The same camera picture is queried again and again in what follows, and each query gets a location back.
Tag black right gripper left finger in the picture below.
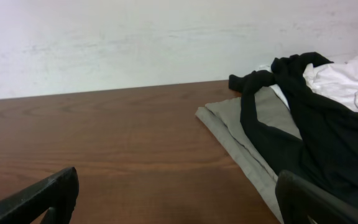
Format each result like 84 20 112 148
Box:
0 167 79 224

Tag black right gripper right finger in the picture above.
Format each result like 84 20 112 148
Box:
275 170 358 224

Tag black leggings red waistband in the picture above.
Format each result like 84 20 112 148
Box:
229 52 358 208

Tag grey folded trousers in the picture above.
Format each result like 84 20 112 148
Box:
195 86 303 223

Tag white crumpled shirt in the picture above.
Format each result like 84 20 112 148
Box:
258 55 358 116

